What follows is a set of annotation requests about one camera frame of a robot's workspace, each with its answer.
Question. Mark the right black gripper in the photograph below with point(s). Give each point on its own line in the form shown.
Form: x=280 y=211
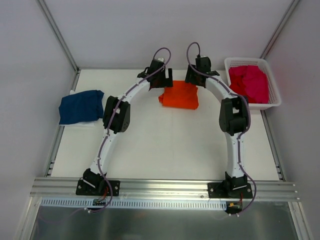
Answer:
x=191 y=78

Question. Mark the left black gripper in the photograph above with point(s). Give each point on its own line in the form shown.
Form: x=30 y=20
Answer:
x=163 y=81

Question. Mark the orange t shirt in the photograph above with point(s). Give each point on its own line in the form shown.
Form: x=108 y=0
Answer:
x=181 y=95

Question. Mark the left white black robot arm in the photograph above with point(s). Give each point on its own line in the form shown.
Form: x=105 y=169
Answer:
x=116 y=120

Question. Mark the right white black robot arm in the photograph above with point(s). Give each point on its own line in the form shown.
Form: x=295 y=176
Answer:
x=234 y=121

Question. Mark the red t shirt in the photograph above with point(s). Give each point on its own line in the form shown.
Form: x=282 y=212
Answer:
x=237 y=85

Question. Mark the pink t shirt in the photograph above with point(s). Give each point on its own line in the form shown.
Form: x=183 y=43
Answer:
x=255 y=81

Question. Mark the white plastic basket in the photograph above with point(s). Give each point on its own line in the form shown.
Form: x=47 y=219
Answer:
x=274 y=94

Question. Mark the folded blue t shirt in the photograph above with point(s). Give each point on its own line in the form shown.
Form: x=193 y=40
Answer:
x=81 y=107

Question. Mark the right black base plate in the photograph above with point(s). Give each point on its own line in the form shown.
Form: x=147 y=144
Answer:
x=222 y=190

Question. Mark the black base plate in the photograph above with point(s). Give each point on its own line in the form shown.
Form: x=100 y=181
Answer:
x=222 y=190
x=87 y=189

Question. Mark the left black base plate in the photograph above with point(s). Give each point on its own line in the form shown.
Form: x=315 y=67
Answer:
x=87 y=189

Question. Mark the white slotted cable duct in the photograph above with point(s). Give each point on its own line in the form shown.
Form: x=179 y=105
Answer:
x=92 y=203

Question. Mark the aluminium mounting rail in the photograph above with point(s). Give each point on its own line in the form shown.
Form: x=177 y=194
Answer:
x=152 y=189

